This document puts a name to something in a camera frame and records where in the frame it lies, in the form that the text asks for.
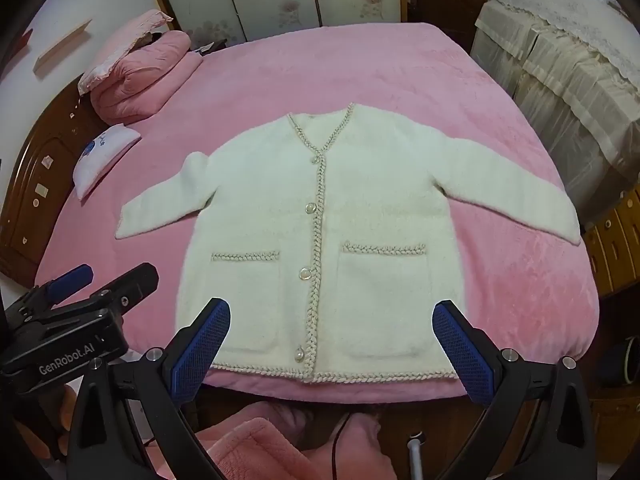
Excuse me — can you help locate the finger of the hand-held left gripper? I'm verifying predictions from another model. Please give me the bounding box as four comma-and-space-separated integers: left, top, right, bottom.
47, 262, 161, 328
22, 266, 96, 311

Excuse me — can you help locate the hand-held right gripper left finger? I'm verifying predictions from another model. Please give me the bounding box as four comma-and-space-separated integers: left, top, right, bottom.
66, 298, 232, 480

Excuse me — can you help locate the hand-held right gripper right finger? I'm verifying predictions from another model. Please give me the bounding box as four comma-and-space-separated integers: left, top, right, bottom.
432, 300, 596, 480

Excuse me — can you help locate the white knit cardigan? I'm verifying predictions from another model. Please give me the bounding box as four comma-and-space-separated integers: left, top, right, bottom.
115, 102, 583, 386

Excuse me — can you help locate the pink quilted robe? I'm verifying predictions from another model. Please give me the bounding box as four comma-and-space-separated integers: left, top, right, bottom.
150, 400, 416, 480

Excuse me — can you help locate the wooden headboard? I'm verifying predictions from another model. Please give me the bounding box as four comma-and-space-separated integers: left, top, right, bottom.
0, 72, 108, 286

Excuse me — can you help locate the white pole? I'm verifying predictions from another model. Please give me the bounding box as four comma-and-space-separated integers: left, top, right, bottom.
407, 432, 426, 480

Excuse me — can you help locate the small white printed pillow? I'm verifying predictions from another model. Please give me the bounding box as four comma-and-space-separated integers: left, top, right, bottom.
72, 124, 142, 202

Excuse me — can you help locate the dark round container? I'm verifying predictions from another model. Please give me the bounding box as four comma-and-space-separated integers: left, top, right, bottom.
597, 335, 640, 401

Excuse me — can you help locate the wooden drawer cabinet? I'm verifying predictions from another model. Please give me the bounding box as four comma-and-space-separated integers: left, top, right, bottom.
582, 187, 640, 301

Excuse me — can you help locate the pink folded quilt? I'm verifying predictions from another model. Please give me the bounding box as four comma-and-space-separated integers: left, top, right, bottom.
92, 30, 203, 126

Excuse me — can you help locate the cream fabric-covered furniture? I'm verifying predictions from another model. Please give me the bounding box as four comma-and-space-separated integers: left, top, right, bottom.
470, 0, 640, 226

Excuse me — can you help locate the pink lace-trimmed pillow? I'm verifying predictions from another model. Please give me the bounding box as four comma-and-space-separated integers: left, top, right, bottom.
77, 9, 176, 96

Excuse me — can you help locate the pink fleece bed blanket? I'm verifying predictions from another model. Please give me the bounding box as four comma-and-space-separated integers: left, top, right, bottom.
32, 22, 601, 406

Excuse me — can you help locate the wooden door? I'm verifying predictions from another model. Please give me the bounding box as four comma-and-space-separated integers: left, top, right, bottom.
400, 0, 501, 51

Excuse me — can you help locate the white lace cloth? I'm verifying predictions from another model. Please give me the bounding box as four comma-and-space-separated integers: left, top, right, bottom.
500, 0, 640, 83

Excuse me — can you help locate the wooden bed frame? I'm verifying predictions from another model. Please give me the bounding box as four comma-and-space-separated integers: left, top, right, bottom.
195, 380, 601, 461

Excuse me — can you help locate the black cable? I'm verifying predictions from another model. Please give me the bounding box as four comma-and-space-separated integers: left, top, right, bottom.
327, 410, 351, 480

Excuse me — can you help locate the wooden wall shelf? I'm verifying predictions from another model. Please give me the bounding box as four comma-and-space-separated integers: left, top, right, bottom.
32, 19, 93, 76

